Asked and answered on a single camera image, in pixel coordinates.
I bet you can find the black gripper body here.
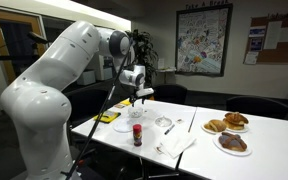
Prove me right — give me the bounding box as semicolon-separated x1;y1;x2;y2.
129;92;147;101

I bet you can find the cut glass container bowl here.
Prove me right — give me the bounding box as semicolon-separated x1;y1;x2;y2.
128;107;143;118

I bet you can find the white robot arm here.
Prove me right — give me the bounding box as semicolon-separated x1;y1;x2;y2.
0;21;153;180

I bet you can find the small candy near marker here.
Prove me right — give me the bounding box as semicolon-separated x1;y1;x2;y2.
176;119;184;124

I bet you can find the yellow marker pack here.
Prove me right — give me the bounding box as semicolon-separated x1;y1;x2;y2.
114;99;131;109

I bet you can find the white paper plate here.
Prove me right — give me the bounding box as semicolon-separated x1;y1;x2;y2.
113;119;137;133

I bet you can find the red lidded small can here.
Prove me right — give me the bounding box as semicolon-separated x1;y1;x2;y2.
133;124;142;146

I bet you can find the green yellow crayon box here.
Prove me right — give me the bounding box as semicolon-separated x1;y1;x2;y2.
99;110;121;123

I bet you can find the black office chair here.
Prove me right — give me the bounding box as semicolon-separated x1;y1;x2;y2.
226;96;288;119
69;89;108;127
150;84;187;104

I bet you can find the black white marker pen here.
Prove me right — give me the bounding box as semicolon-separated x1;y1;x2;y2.
164;124;175;135

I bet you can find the potted green plant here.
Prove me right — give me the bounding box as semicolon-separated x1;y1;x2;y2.
127;29;158;87

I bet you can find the white paper napkin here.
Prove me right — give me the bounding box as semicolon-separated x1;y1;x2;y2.
155;133;196;158

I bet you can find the plate with flat bread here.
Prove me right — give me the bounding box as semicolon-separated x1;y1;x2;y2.
202;119;227;134

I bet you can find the plate with golden bread rolls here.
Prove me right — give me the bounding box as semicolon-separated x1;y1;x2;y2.
223;112;249;131

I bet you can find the plate with chocolate bread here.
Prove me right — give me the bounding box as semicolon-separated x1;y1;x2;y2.
213;132;251;156

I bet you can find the cork notice board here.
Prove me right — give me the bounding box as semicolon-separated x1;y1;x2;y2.
244;13;288;65

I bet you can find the framed colourful wall poster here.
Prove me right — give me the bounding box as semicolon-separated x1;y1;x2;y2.
175;4;233;77

